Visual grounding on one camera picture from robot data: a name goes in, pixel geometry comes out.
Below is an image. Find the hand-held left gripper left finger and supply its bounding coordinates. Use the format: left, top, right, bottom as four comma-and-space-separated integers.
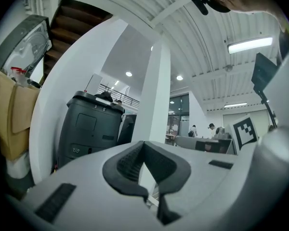
20, 140, 159, 231

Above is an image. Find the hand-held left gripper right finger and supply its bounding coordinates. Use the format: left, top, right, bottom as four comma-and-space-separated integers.
144, 140, 254, 231

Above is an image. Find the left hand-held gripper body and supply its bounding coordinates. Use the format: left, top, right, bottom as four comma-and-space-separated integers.
174, 114, 259, 156

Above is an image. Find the long ceiling lamp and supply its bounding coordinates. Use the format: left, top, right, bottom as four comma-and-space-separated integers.
227, 37, 274, 55
223, 102, 249, 109

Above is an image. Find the black tablet on stand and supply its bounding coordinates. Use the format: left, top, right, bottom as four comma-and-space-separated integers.
250, 52, 279, 130

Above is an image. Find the dark grey waste bin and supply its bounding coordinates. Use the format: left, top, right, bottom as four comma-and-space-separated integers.
57, 90, 126, 169

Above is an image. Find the white plastic container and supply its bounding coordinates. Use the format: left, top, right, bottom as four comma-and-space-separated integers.
5, 151, 31, 180

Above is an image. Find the black metal railing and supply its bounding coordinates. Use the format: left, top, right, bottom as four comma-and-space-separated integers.
97, 83, 141, 108

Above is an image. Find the large cardboard box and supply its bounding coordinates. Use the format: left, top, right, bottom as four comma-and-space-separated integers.
0, 64, 41, 161

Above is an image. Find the red-lidded clear jar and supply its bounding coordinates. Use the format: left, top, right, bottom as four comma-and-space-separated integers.
10, 66, 27, 87

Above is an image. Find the gray appliance panel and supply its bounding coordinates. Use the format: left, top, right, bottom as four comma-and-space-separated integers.
0, 14, 53, 76

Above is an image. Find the dark staircase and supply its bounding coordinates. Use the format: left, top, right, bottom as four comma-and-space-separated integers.
42, 0, 114, 82

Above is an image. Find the black head camera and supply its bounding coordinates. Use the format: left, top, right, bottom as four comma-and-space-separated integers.
189, 0, 209, 16

